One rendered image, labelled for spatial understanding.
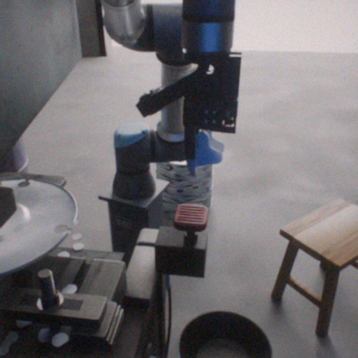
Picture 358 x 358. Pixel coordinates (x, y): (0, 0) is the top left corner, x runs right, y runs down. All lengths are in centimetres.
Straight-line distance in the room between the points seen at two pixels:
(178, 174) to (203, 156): 123
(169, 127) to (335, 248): 67
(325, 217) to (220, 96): 102
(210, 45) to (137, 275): 44
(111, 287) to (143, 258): 16
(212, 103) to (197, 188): 136
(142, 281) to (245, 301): 91
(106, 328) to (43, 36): 37
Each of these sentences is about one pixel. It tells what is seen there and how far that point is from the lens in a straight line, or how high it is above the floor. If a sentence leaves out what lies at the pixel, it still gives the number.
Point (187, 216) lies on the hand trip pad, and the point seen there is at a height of 76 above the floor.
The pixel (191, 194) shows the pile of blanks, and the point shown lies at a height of 15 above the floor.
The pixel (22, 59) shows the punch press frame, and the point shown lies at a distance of 42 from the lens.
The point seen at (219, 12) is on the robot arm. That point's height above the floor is 111.
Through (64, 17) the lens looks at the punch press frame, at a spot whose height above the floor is 111.
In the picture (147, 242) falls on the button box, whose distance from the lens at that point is 89.
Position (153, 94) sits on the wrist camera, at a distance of 63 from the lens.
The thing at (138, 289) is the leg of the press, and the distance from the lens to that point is 77.
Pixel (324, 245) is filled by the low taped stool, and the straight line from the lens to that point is 143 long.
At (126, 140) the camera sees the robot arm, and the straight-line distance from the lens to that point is 127.
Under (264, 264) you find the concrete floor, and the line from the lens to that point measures 181.
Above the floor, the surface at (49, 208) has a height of 78.
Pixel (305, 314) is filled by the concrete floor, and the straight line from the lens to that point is 165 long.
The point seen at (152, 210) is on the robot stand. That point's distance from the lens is 140.
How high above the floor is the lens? 118
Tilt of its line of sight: 29 degrees down
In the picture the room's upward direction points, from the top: straight up
